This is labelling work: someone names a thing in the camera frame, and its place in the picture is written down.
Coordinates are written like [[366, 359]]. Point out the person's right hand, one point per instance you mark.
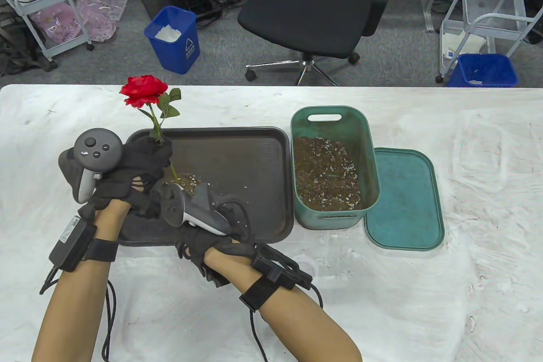
[[199, 243]]

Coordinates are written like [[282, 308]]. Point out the dark backpack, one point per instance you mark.
[[17, 52]]

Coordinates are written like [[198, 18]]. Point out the black mount bracket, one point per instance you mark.
[[218, 281]]

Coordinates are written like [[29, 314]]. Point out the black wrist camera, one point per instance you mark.
[[280, 266]]

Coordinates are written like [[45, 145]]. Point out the grey wrist camera with label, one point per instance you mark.
[[72, 243]]

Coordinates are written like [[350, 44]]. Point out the black office chair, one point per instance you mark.
[[305, 14]]

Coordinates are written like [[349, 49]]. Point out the teal plastic storage bin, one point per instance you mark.
[[305, 124]]

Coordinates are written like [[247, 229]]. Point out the brown potting mix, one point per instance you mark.
[[326, 175], [188, 181]]

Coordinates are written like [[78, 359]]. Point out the blue bin with white symbol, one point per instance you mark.
[[174, 56]]

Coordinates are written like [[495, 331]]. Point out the red artificial rose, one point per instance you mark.
[[142, 88]]

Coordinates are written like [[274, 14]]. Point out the plain blue waste bin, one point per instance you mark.
[[462, 77]]

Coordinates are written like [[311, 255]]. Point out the pink plastic bag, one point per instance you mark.
[[102, 14], [57, 24]]

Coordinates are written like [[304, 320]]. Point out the dark grey handheld controller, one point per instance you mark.
[[95, 147]]

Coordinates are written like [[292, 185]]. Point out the dark brown plastic tray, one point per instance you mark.
[[254, 158]]

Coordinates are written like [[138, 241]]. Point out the white crumpled paper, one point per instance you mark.
[[167, 33]]

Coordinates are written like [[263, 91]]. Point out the person's left hand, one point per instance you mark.
[[135, 158]]

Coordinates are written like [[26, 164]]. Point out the person's right forearm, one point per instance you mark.
[[305, 328]]

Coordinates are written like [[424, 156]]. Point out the teal plastic bin lid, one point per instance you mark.
[[403, 200]]

